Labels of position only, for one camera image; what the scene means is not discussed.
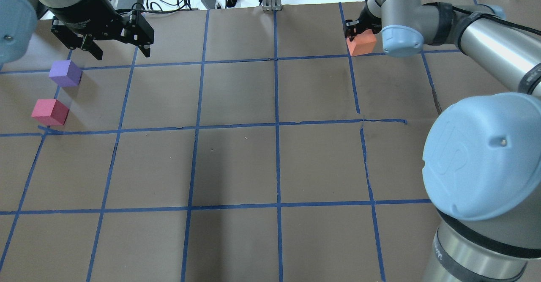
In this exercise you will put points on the red foam cube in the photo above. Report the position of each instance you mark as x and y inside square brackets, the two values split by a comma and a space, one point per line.
[50, 112]

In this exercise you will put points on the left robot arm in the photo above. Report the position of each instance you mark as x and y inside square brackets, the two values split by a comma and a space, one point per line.
[18, 22]

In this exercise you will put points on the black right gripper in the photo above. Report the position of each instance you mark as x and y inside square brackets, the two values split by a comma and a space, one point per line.
[354, 29]

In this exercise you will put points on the purple foam cube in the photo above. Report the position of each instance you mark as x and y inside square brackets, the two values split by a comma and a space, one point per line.
[65, 73]

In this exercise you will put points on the grey small device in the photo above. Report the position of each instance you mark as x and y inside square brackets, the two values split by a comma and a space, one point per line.
[211, 4]

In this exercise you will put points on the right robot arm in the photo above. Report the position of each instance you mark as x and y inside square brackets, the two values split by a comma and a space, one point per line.
[482, 154]

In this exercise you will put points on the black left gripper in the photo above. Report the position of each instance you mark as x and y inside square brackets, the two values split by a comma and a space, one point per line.
[79, 4]

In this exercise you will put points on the orange foam cube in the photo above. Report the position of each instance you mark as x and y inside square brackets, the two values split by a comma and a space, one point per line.
[361, 44]

